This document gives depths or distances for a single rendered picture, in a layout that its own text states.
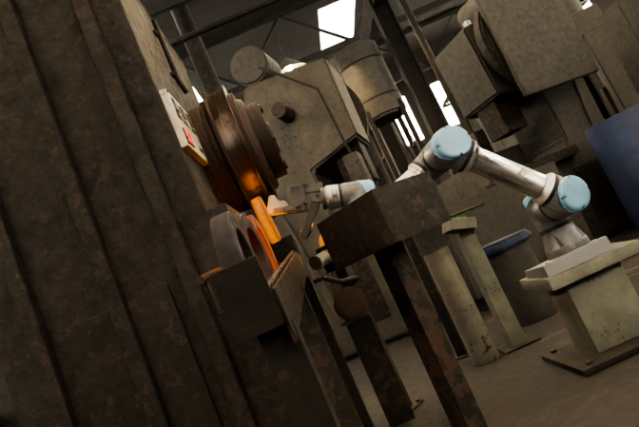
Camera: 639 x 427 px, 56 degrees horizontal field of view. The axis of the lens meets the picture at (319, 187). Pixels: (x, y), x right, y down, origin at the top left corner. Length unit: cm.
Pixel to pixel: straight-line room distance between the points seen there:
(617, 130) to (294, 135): 247
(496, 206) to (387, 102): 689
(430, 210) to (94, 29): 104
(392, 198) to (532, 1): 442
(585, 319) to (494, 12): 368
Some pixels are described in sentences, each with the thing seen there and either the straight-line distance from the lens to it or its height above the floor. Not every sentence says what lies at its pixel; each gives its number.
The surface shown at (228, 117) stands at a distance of 195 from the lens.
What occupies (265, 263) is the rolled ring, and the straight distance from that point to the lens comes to 122.
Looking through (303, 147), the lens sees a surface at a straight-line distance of 485.
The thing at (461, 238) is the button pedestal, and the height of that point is 52.
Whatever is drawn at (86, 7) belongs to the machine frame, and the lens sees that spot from 187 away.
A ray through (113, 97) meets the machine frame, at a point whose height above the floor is 125.
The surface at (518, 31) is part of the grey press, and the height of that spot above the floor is 187.
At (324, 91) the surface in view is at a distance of 488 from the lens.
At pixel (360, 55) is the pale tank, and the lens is 1121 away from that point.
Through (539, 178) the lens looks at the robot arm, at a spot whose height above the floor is 60.
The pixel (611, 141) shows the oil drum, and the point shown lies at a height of 71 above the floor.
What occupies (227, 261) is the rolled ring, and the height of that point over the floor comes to 64.
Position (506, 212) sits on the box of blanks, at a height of 54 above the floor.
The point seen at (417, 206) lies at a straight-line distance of 149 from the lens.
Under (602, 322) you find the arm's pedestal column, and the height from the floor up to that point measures 10.
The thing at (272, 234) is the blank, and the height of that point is 77.
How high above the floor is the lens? 54
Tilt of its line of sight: 9 degrees up
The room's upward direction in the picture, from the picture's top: 24 degrees counter-clockwise
